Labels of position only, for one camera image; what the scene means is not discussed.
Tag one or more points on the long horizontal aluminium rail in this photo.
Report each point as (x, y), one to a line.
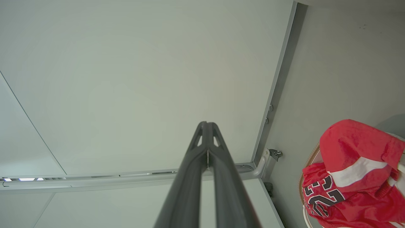
(95, 180)

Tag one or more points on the small dark metal clamp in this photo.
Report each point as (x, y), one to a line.
(276, 154)

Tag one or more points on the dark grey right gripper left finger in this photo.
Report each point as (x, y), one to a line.
(186, 190)

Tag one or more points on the white laundry basket tan rim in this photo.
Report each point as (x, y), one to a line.
(305, 218)

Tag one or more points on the red jersey with black numbers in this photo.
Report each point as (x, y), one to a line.
(354, 190)

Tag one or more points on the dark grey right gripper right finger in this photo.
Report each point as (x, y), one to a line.
(229, 196)

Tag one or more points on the upright aluminium frame post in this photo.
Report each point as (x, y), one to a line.
(276, 82)

